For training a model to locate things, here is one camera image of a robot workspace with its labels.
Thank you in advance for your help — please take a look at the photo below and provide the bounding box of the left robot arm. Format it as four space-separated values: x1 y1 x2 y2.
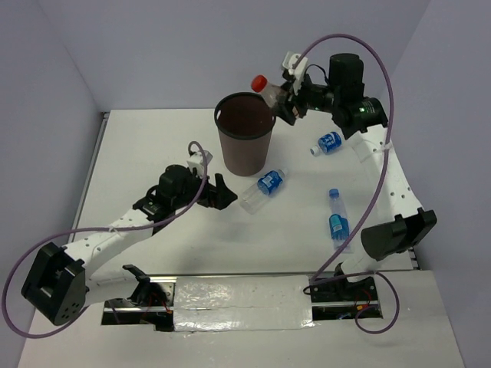
21 165 238 326

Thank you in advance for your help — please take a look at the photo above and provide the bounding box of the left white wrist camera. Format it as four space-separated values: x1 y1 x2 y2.
186 150 213 178

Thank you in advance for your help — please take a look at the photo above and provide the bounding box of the blue label bottle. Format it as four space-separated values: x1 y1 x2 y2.
239 169 288 215
310 131 342 156

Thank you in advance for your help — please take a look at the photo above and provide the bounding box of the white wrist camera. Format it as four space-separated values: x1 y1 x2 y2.
186 150 213 178
281 51 308 90

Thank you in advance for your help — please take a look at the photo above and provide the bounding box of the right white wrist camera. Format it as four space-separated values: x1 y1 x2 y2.
281 51 308 90

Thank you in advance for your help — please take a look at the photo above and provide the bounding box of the red cap plastic bottle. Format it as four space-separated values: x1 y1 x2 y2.
251 74 288 120

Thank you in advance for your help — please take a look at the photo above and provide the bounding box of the blue cap bottle near right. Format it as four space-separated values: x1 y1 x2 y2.
328 189 350 250

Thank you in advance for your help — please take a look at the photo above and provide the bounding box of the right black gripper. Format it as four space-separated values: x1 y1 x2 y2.
269 71 340 125

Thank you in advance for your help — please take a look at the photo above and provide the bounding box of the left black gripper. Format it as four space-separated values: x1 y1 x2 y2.
172 166 237 210

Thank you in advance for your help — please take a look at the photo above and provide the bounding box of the brown plastic bin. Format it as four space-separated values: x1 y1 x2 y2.
214 92 275 176

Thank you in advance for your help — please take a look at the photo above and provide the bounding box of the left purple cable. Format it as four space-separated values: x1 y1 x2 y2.
2 140 211 339

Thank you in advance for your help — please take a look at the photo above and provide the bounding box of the silver foil tape sheet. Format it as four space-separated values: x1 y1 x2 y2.
173 275 314 332

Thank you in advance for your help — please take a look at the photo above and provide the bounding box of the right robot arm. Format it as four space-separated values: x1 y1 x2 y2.
275 52 437 300

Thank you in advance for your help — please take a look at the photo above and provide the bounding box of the metal base rail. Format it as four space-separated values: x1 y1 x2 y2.
101 275 383 333

